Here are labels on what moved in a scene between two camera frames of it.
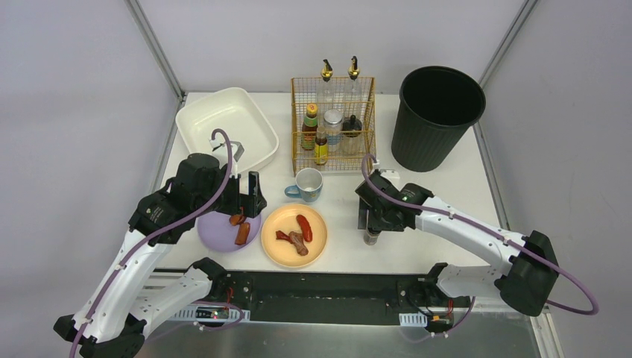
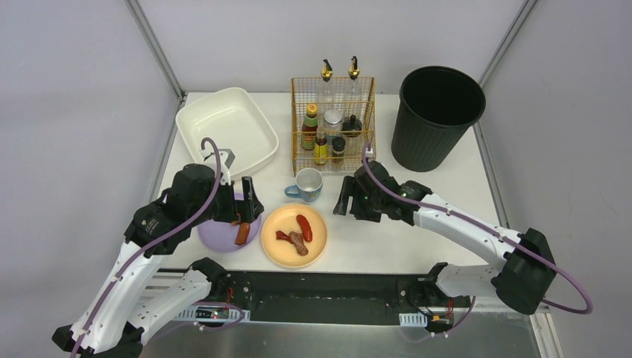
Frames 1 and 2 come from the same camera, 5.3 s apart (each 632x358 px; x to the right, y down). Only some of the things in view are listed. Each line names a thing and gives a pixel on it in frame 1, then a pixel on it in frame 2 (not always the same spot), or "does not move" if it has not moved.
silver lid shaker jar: (333, 120) does not move
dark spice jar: (370, 236) -> (338, 147)
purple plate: (217, 231) does not move
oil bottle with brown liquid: (355, 104) does not move
